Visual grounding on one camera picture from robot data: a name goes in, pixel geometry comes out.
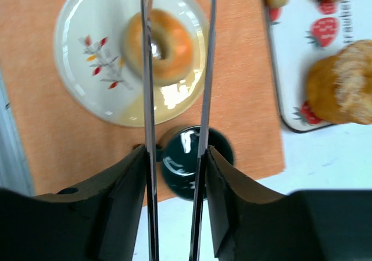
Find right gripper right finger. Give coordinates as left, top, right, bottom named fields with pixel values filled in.
left=206, top=147, right=371, bottom=260

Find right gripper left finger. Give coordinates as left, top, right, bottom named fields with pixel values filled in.
left=1, top=146, right=146, bottom=260

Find large sugared ring pastry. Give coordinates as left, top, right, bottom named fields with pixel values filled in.
left=306, top=40, right=371, bottom=125

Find bagel with pale base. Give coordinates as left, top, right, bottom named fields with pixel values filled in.
left=121, top=9, right=194, bottom=86

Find metal bread tongs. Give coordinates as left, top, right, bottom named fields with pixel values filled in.
left=141, top=0, right=217, bottom=260

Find orange cloth placemat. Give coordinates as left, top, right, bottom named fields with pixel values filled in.
left=1, top=0, right=284, bottom=194

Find dark green cup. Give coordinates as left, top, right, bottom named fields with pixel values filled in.
left=132, top=126, right=235, bottom=201

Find cream two-tone plate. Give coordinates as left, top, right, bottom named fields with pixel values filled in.
left=54, top=0, right=210, bottom=127

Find strawberry print tray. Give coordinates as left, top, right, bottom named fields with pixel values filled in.
left=265, top=0, right=371, bottom=133

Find aluminium table frame rail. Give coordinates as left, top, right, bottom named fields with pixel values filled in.
left=1, top=80, right=35, bottom=196

